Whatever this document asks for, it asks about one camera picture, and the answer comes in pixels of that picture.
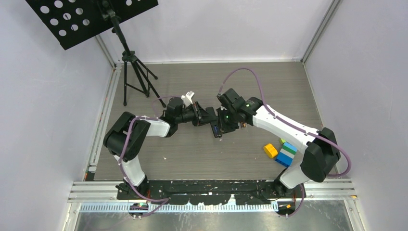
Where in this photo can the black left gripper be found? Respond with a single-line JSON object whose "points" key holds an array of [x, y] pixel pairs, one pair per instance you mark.
{"points": [[201, 117]]}

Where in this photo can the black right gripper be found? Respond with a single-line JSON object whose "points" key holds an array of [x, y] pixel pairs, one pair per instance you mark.
{"points": [[223, 128]]}

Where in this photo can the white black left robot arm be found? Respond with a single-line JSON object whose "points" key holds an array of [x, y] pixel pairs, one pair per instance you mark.
{"points": [[125, 138]]}

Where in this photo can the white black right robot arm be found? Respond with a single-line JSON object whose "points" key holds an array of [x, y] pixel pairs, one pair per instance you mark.
{"points": [[319, 147]]}

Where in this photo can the yellow toy brick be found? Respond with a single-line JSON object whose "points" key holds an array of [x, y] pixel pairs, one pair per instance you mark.
{"points": [[270, 150]]}

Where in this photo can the blue green white brick stack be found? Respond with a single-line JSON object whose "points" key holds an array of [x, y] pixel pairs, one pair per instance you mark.
{"points": [[286, 154]]}

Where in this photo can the black music stand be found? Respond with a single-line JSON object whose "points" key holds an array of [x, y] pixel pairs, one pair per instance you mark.
{"points": [[75, 21]]}

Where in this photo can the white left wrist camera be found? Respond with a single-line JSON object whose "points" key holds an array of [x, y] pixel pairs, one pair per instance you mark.
{"points": [[188, 98]]}

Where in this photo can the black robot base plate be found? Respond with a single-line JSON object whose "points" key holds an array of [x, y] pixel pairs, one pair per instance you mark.
{"points": [[210, 192]]}

